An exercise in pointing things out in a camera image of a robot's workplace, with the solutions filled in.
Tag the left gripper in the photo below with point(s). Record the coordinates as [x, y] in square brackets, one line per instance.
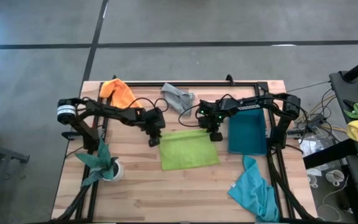
[154, 132]

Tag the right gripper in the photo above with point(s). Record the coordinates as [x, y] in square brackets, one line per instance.
[213, 127]

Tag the green microfiber towel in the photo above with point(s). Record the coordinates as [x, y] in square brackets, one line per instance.
[188, 151]

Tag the teal plastic basket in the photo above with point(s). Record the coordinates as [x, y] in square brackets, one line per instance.
[247, 133]

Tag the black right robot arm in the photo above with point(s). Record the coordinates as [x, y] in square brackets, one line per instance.
[250, 107]

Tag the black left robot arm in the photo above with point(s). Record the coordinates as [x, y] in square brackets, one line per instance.
[113, 112]

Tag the grey microfiber towel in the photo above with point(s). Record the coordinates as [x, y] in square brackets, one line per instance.
[179, 99]

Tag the orange microfiber towel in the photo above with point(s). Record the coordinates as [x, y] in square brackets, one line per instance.
[120, 93]

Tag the turquoise microfiber towel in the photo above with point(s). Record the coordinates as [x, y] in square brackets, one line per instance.
[253, 193]

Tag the artificial green plant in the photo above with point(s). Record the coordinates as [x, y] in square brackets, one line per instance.
[99, 161]

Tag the white plastic bag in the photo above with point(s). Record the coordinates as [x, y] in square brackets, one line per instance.
[311, 146]

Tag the black power supply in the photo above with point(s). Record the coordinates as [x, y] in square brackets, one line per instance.
[317, 119]

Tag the white mug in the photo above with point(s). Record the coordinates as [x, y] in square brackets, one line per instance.
[313, 180]
[334, 177]

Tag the dark grey cart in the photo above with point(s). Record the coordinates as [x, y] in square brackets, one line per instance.
[346, 90]

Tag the dark metal stand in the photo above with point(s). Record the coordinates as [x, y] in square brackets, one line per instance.
[5, 151]

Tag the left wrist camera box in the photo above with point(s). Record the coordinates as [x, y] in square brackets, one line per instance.
[154, 142]

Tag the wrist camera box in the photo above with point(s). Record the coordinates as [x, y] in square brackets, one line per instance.
[216, 137]
[154, 142]

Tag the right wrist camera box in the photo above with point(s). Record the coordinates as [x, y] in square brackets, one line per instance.
[216, 137]

